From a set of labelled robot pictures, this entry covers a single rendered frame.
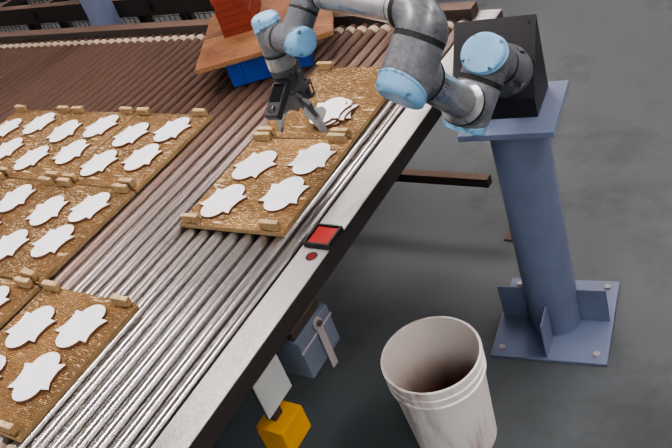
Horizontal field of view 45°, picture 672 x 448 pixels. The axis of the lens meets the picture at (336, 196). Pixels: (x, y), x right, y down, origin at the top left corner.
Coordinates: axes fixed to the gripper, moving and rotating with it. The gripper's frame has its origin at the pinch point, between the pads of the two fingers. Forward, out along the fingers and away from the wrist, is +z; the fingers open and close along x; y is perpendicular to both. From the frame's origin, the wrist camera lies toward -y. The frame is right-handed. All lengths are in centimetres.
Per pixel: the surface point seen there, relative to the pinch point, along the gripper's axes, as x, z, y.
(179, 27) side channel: 119, 8, 90
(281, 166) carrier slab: 8.9, 8.9, -3.3
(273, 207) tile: -0.1, 8.0, -22.2
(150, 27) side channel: 137, 7, 91
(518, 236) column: -43, 58, 29
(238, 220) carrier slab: 8.6, 8.9, -27.5
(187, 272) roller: 13.5, 10.8, -46.4
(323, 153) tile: -2.6, 8.1, 2.3
